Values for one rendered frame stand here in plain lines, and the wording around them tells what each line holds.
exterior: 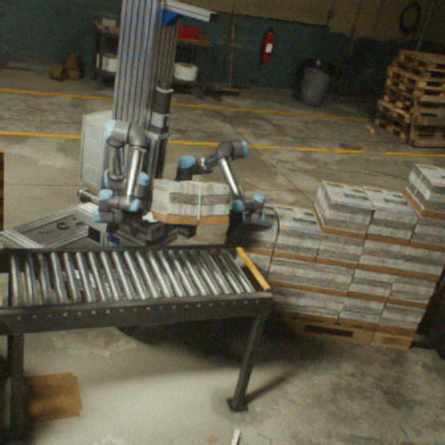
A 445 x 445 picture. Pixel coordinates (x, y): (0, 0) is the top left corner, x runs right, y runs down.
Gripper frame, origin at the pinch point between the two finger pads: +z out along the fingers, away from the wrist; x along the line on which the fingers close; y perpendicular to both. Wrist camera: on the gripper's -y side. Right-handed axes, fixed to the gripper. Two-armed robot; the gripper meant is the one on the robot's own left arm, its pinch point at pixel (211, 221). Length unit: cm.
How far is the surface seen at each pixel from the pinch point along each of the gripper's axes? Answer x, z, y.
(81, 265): 24, 81, -19
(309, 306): -14, -84, -63
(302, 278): -10, -74, -41
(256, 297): 59, -3, -33
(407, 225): 27, -128, 0
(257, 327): 52, -8, -51
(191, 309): 57, 32, -37
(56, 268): 26, 94, -20
